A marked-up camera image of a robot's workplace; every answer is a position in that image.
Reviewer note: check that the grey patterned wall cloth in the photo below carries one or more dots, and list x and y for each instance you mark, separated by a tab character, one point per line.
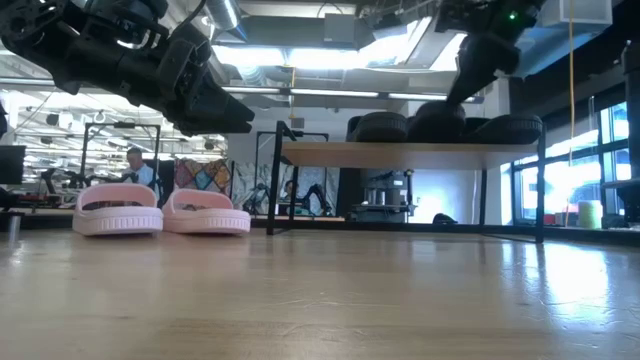
239	175

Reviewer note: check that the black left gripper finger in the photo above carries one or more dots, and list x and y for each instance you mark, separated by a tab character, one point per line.
215	127
230	107

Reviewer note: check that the black monitor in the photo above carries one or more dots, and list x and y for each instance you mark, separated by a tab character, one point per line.
12	165

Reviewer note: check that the yellow-green roll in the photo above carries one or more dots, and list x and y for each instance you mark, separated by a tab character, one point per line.
590	215

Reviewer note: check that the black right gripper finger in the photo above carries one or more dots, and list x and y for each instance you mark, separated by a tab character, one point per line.
480	60

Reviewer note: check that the wooden shelf with black frame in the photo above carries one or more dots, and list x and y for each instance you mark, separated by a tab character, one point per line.
400	155

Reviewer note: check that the red box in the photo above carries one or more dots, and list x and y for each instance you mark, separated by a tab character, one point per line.
547	220

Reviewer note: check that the grey equipment cart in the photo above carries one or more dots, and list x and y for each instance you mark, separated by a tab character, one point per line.
385	195

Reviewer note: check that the black partition panel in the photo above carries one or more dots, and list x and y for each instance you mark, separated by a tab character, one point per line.
166	175

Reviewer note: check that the long linear ceiling light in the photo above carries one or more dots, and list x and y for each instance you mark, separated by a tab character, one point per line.
325	92

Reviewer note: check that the dark rounded lump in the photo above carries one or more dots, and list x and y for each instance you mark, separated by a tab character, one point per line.
445	219

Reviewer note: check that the person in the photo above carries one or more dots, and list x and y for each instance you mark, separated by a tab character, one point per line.
289	190
142	175

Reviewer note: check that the silver table post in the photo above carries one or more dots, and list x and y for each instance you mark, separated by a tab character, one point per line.
14	227

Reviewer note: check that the black background robot arm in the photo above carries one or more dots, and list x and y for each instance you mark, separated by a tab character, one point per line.
315	197
256	197

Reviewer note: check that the black aluminium table frame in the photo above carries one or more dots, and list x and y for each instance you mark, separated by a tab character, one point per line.
350	226

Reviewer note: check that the colourful patchwork quilt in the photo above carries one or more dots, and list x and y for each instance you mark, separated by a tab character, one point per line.
205	175

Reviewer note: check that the pink rubber slide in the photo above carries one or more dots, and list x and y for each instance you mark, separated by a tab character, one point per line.
205	222
117	220

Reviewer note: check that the black rubber slide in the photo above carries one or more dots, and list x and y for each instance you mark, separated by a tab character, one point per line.
382	129
510	131
435	127

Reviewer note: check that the black metal stand frame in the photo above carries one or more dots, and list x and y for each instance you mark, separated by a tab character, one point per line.
310	134
120	125

